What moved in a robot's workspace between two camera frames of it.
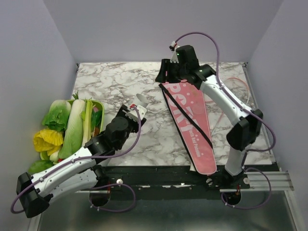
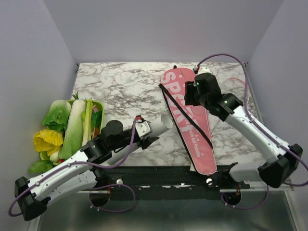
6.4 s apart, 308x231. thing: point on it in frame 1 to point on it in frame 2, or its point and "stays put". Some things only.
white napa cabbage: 73,140 stays put
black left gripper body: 133,127 to 127,135
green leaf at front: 40,165 stays put
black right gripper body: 177,72 to 191,94
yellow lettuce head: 49,141 stays put
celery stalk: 86,115 stays put
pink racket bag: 188,109 stays put
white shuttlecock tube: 142,100 to 164,122
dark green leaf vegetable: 96,119 stays put
